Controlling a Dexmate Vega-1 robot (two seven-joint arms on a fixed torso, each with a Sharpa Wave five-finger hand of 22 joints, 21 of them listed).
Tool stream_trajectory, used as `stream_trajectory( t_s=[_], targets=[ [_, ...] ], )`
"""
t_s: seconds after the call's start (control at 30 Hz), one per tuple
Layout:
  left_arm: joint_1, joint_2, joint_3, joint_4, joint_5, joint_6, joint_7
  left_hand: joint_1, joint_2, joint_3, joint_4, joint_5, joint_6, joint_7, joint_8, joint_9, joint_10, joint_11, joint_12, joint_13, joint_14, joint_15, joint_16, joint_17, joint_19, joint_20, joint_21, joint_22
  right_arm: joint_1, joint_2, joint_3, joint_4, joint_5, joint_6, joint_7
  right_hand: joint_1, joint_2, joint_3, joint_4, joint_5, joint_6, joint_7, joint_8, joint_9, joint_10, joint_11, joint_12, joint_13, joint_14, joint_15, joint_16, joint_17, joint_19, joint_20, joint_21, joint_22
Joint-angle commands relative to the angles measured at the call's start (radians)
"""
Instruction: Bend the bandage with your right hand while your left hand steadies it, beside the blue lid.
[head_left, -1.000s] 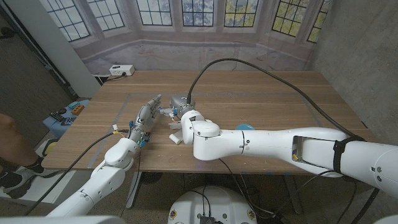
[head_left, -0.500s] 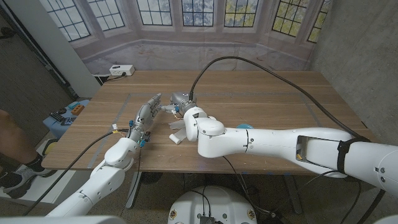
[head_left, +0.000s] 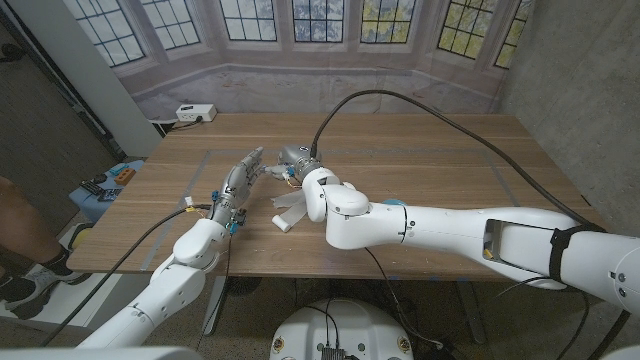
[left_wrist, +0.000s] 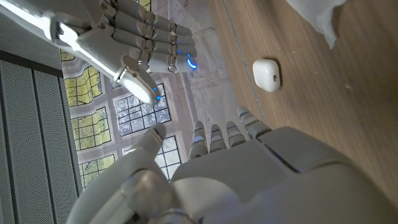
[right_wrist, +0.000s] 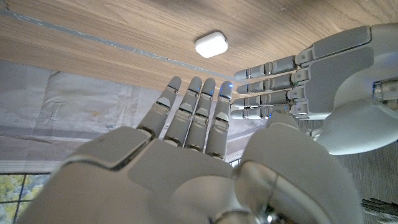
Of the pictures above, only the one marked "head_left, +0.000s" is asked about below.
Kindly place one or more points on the white power strip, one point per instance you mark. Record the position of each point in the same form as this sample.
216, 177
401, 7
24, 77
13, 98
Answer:
196, 112

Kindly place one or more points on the black remote control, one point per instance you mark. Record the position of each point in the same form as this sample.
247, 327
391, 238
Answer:
91, 187

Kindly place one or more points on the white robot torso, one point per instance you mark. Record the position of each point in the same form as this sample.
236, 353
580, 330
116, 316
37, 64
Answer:
340, 325

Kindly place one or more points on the white gauze bandage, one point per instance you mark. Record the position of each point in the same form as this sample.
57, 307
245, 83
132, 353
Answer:
292, 212

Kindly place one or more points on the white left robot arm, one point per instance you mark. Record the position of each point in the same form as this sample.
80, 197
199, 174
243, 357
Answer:
170, 290

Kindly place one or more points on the grey table leg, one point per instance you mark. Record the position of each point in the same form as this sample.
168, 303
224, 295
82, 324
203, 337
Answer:
472, 312
214, 305

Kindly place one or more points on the blue storage box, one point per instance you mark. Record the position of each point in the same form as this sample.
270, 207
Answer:
100, 202

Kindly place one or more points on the printed window backdrop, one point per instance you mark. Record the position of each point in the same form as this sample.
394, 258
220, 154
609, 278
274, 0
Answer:
250, 75

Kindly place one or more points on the yellow and black pad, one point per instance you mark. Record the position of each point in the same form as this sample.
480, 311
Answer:
80, 236

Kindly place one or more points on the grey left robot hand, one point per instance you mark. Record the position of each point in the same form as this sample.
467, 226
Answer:
235, 185

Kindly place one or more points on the orange brick block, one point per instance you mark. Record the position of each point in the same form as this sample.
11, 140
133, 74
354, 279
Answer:
125, 176

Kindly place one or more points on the grey tape outline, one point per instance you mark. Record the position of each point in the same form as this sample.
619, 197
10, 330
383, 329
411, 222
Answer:
207, 160

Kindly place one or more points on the black and grey sneaker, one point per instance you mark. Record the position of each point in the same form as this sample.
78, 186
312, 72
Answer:
30, 292

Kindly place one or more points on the black round floor fan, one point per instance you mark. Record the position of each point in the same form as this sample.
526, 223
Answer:
244, 286

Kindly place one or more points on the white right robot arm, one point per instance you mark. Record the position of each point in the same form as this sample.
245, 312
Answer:
440, 235

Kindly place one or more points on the white floor mat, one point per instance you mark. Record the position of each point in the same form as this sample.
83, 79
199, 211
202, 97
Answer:
75, 300

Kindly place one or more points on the perforated partition panel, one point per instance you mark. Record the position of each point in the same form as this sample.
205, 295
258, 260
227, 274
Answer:
40, 125

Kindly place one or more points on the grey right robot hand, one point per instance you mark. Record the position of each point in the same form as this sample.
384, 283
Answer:
297, 160

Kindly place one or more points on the blue round lid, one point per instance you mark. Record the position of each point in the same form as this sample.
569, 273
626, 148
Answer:
394, 202

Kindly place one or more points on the person's bare leg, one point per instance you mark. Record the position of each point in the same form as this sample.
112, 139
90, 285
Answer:
22, 225

